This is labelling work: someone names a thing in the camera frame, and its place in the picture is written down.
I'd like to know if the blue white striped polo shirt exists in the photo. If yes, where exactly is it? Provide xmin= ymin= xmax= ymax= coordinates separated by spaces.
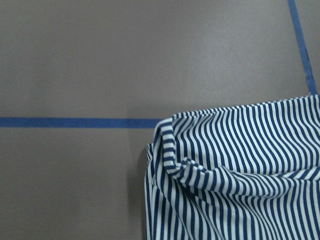
xmin=144 ymin=95 xmax=320 ymax=240

